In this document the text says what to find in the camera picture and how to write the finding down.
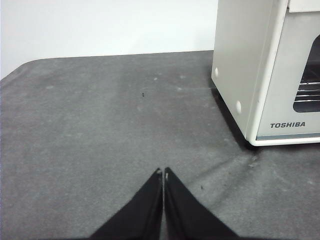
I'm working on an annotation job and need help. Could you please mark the white Toshiba toaster oven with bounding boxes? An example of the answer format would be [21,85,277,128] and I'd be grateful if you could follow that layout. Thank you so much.
[211,0,320,148]

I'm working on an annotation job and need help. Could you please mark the metal wire oven rack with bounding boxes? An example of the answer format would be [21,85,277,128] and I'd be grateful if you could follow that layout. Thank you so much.
[293,79,320,104]

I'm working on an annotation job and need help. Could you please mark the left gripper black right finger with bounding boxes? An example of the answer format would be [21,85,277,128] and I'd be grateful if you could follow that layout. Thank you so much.
[163,166,240,240]

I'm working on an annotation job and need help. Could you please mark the glass oven door with handle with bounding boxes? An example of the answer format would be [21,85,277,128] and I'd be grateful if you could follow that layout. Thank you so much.
[255,0,320,141]

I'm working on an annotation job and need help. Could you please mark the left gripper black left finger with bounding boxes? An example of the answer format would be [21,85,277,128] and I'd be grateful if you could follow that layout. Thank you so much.
[89,167,164,240]

